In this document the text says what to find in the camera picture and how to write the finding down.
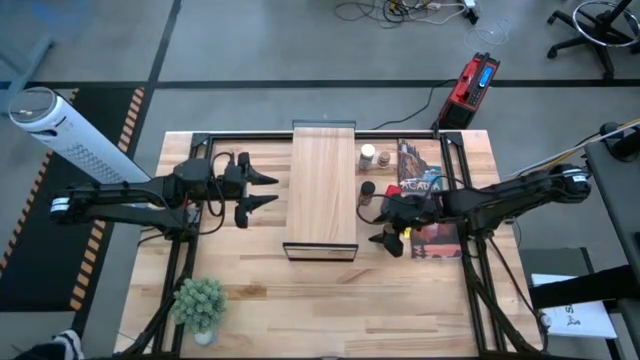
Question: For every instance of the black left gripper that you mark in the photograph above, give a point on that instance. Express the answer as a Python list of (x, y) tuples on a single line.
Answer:
[(233, 181)]

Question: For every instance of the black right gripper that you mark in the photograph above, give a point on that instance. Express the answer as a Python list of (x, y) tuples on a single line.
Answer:
[(415, 210)]

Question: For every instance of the orange spice bottle black lid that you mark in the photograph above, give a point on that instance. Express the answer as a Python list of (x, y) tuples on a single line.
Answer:
[(367, 189)]

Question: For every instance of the bagel seasoning jar white lid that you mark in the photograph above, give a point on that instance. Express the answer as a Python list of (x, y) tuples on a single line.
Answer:
[(367, 151)]

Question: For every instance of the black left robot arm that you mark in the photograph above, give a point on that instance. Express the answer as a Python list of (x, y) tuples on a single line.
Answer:
[(125, 192)]

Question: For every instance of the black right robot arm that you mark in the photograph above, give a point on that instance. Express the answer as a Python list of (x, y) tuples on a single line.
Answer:
[(500, 197)]

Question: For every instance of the Acadia landscape print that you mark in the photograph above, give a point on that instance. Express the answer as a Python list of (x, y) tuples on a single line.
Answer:
[(417, 160)]

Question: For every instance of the green potted plant white pot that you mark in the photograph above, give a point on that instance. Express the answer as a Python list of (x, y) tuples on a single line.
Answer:
[(200, 305)]

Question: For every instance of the red portable power station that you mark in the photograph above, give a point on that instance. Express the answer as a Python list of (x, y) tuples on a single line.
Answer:
[(465, 95)]

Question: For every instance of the white tower fan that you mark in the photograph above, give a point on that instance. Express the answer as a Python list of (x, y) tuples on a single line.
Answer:
[(75, 140)]

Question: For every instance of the black beam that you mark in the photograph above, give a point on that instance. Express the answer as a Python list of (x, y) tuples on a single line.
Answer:
[(585, 290)]

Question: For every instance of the white printed paper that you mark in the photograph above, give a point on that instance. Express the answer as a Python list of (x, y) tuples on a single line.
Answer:
[(580, 320)]

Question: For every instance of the black mat hazard stripes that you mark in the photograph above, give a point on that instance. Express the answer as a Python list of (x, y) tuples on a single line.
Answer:
[(45, 270)]

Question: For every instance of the black side table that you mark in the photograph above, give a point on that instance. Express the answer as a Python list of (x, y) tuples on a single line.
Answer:
[(620, 200)]

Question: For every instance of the person's foot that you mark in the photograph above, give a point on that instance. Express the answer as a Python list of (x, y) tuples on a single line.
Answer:
[(65, 345)]

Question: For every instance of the grey metal furniture leg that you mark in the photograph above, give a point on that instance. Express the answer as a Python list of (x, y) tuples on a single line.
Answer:
[(37, 55)]

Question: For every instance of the office chair base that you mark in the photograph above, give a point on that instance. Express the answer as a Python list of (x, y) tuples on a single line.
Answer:
[(605, 50)]

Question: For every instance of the black aluminium rig frame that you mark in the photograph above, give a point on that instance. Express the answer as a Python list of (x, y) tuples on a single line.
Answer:
[(250, 135)]

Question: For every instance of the wooden desk shelf black frame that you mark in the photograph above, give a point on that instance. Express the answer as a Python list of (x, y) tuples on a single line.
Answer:
[(322, 190)]

